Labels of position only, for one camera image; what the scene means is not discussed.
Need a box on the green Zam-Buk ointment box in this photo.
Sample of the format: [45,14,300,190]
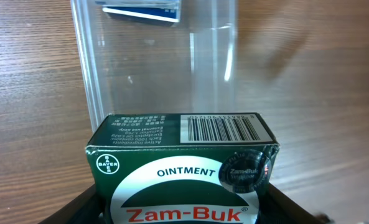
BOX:
[85,113,279,223]

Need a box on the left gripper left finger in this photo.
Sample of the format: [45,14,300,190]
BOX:
[39,184,105,224]

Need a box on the Hansaplast plaster box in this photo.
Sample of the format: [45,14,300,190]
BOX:
[103,6,180,23]

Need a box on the clear plastic container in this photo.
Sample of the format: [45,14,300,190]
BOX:
[70,0,237,129]

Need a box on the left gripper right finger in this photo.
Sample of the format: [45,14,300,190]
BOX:
[258,184,327,224]

